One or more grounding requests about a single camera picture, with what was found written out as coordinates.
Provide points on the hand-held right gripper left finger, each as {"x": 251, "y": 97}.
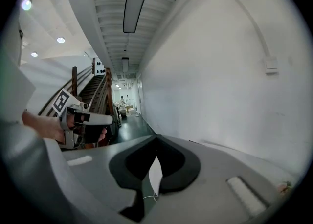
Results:
{"x": 97, "y": 169}

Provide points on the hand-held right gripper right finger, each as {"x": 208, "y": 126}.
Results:
{"x": 220, "y": 169}

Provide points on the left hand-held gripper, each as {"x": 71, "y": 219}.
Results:
{"x": 61, "y": 102}

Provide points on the person's left forearm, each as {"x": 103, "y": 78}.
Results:
{"x": 33, "y": 121}

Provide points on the round white table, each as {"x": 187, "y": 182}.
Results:
{"x": 256, "y": 160}

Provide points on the person's left hand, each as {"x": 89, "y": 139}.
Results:
{"x": 53, "y": 128}

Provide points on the dark wooden staircase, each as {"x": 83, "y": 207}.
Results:
{"x": 95, "y": 88}

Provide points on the brown cardboard box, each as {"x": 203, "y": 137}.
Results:
{"x": 129, "y": 107}

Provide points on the white door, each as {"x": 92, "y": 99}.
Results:
{"x": 140, "y": 98}

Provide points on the white panel with black dots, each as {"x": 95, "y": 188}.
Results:
{"x": 99, "y": 66}

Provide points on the long ceiling light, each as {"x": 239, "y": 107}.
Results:
{"x": 125, "y": 64}
{"x": 137, "y": 3}

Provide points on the pink flower bouquet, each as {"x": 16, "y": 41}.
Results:
{"x": 284, "y": 186}

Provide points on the person's white shirt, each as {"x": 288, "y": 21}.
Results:
{"x": 17, "y": 91}

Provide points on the round ceiling downlight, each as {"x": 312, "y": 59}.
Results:
{"x": 34, "y": 54}
{"x": 26, "y": 4}
{"x": 60, "y": 39}

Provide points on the white wall switch box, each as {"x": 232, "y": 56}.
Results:
{"x": 271, "y": 65}

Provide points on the white wall conduit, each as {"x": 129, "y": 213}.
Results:
{"x": 254, "y": 26}

